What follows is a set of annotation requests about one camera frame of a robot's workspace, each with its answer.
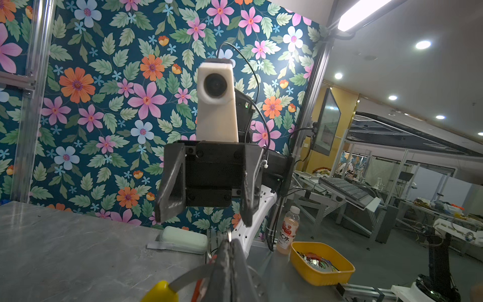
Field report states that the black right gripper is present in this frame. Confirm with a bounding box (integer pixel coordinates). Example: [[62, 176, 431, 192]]
[[155, 141, 264, 227]]

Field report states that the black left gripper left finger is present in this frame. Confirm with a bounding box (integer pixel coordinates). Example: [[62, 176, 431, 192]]
[[201, 240, 233, 302]]

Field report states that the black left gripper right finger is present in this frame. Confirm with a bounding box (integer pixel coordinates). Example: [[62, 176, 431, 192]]
[[230, 239, 260, 302]]

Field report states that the yellow capped key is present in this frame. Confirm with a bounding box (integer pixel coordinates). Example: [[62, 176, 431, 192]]
[[140, 281, 179, 302]]

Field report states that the silver metal keyring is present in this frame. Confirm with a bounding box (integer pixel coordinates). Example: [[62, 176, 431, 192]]
[[169, 235, 269, 301]]

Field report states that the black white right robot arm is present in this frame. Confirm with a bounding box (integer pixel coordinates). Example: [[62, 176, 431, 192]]
[[154, 90, 293, 255]]

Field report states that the pale green sponge block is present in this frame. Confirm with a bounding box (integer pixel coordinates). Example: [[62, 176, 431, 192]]
[[147, 226, 208, 255]]

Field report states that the yellow plastic tray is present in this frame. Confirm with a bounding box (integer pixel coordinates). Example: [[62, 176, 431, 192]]
[[290, 242, 355, 286]]

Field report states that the plastic drink bottle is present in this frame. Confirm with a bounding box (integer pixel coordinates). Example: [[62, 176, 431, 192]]
[[276, 206, 300, 255]]

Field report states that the black monitor screen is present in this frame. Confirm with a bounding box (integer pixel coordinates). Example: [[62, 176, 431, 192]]
[[311, 88, 341, 156]]

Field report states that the ceiling light bar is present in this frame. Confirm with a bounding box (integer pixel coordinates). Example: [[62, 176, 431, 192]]
[[337, 0, 396, 33]]

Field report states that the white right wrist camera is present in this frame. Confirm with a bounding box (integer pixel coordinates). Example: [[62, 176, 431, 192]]
[[196, 59, 238, 143]]

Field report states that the right camera black cable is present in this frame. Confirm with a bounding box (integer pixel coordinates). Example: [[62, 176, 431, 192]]
[[216, 41, 270, 167]]

